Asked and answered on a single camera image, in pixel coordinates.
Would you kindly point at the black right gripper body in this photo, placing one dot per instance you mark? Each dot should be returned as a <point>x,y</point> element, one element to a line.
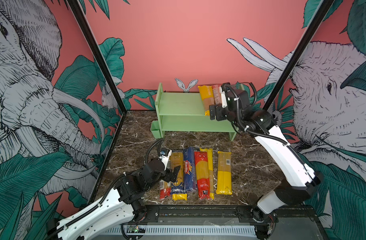
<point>223,114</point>

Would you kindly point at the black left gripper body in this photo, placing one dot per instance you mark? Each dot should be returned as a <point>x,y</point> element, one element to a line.
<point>167,176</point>

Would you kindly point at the red spaghetti bag white label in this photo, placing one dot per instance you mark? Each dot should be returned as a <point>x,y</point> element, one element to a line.
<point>217,94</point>

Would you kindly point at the yellow Pastatime spaghetti bag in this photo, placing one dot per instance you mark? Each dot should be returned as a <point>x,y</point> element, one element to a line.
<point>207,96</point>

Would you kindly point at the blue Barilla spaghetti bag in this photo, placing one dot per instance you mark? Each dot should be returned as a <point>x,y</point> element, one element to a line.
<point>190,182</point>

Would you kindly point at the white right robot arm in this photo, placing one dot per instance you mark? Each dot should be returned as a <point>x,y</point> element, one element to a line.
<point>300,182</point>

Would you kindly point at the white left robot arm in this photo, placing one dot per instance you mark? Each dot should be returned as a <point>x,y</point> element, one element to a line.
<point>121,204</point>

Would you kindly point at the green metal shelf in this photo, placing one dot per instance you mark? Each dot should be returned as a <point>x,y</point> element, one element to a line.
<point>184,112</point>

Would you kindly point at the red white-label spaghetti bag left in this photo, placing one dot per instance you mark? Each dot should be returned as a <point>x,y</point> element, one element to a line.
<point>165,189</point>

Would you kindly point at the blue yellow spaghetti bag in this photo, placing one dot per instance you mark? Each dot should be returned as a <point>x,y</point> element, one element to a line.
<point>178,188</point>

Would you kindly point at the red yellow spaghetti bag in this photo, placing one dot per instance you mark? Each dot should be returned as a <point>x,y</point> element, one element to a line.
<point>202,175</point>

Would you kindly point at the yellow spaghetti bag right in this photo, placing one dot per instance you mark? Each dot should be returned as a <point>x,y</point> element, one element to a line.
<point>224,180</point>

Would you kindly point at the white vented strip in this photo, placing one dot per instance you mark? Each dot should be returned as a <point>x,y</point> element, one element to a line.
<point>187,230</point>

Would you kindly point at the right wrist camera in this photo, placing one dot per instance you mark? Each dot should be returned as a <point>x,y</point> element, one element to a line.
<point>223,97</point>

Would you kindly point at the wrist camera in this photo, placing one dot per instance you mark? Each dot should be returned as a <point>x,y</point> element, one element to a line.
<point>164,155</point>
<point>223,97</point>

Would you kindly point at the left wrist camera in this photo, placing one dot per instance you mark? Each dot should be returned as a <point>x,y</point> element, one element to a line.
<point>164,155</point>

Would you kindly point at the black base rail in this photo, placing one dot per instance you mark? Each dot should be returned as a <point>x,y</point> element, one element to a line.
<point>243,213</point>

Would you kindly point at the black enclosure frame post left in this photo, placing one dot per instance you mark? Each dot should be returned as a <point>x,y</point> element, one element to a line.
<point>79,15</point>

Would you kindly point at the black enclosure frame post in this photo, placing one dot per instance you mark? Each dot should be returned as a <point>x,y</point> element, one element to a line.
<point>317,18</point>
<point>79,15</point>

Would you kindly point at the black enclosure frame post right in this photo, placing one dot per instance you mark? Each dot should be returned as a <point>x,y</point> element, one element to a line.
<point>317,18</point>

